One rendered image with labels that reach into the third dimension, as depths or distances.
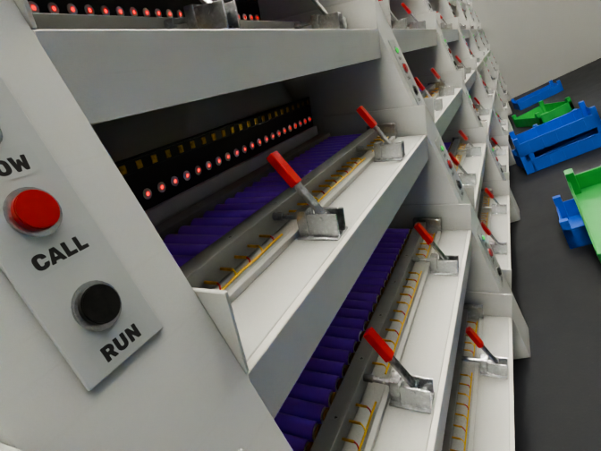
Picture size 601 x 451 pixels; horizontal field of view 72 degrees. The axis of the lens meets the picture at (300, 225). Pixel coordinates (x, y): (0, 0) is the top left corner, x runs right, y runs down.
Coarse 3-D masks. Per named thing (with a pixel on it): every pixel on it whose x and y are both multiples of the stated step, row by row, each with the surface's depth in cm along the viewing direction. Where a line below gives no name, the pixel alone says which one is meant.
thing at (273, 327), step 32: (352, 128) 76; (384, 128) 72; (416, 128) 72; (256, 160) 58; (416, 160) 63; (192, 192) 46; (320, 192) 50; (352, 192) 48; (384, 192) 46; (288, 224) 42; (352, 224) 39; (384, 224) 46; (256, 256) 36; (288, 256) 35; (320, 256) 34; (352, 256) 37; (192, 288) 21; (256, 288) 30; (288, 288) 30; (320, 288) 30; (224, 320) 21; (256, 320) 26; (288, 320) 26; (320, 320) 30; (256, 352) 23; (288, 352) 26; (256, 384) 23; (288, 384) 26
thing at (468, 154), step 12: (444, 132) 136; (456, 132) 135; (468, 132) 133; (480, 132) 132; (444, 144) 131; (456, 144) 127; (468, 144) 131; (480, 144) 131; (456, 156) 123; (468, 156) 120; (480, 156) 119; (456, 168) 112; (468, 168) 110; (480, 168) 108; (468, 180) 97; (480, 180) 103; (468, 192) 82; (480, 192) 103
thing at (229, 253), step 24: (360, 144) 63; (336, 168) 54; (288, 192) 44; (312, 192) 47; (264, 216) 38; (216, 240) 34; (240, 240) 34; (264, 240) 38; (192, 264) 30; (216, 264) 32
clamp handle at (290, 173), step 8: (272, 160) 36; (280, 160) 36; (280, 168) 36; (288, 168) 37; (288, 176) 36; (296, 176) 37; (288, 184) 37; (296, 184) 36; (304, 192) 37; (312, 200) 37; (312, 208) 37; (320, 208) 37
